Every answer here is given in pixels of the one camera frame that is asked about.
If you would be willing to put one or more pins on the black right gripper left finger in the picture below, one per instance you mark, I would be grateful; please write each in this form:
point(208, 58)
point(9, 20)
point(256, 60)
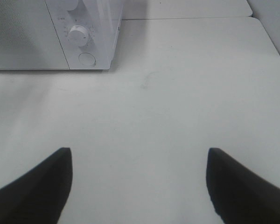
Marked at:
point(39, 196)

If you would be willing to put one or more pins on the white microwave door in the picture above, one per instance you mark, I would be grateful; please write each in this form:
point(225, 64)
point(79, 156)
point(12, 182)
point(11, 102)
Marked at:
point(28, 38)

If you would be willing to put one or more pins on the white microwave oven body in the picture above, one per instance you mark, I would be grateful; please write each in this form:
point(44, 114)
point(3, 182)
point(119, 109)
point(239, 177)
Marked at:
point(102, 18)

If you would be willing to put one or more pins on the white microwave knob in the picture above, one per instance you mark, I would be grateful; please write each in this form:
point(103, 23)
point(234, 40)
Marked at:
point(79, 35)
point(70, 5)

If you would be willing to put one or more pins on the round white door release button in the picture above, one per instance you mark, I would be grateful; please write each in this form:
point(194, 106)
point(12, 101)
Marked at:
point(87, 59)

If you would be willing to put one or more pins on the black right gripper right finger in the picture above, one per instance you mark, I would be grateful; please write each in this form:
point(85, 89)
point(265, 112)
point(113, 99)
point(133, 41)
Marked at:
point(240, 196)

